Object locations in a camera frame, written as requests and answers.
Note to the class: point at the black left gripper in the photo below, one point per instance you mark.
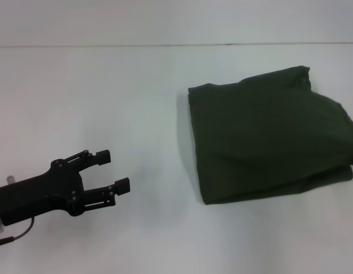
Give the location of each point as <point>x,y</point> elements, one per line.
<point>39,194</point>

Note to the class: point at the dark green printed T-shirt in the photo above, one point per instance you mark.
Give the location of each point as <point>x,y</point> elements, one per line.
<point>265,128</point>

